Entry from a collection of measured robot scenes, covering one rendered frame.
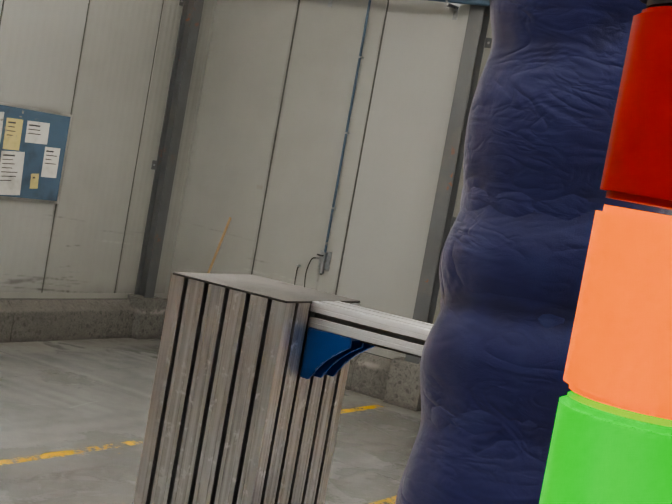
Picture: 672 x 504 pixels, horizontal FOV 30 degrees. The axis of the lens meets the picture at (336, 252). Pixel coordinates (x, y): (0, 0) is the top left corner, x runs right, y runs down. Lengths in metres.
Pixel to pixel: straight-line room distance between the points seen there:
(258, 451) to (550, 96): 1.06
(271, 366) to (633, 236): 1.78
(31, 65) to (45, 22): 0.44
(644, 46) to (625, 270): 0.06
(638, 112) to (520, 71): 0.92
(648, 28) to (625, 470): 0.12
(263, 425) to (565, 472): 1.78
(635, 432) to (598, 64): 0.92
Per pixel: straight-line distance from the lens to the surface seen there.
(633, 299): 0.34
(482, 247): 1.26
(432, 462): 1.31
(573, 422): 0.35
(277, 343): 2.10
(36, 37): 12.43
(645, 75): 0.35
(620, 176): 0.35
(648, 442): 0.34
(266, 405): 2.11
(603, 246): 0.35
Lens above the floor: 2.27
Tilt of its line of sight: 4 degrees down
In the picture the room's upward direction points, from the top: 10 degrees clockwise
